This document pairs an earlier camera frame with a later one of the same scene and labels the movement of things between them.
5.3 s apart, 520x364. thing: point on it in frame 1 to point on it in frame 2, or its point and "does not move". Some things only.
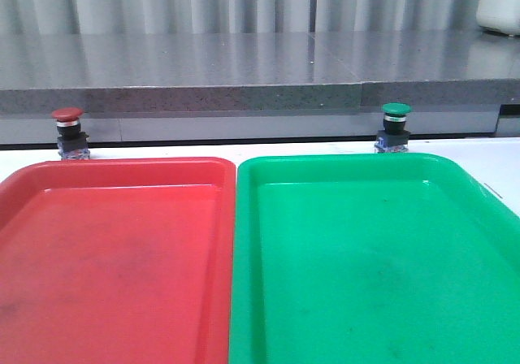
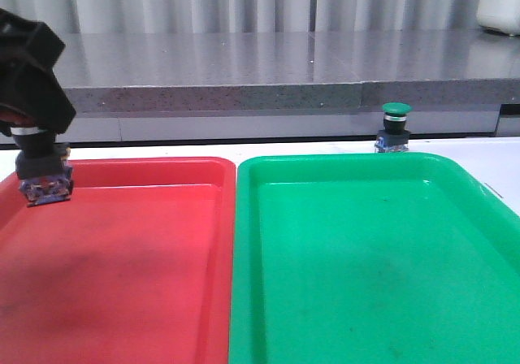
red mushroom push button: [72, 143] to [42, 166]
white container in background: [499, 3] does not move
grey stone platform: [256, 72] does not move
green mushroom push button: [394, 138] does not move
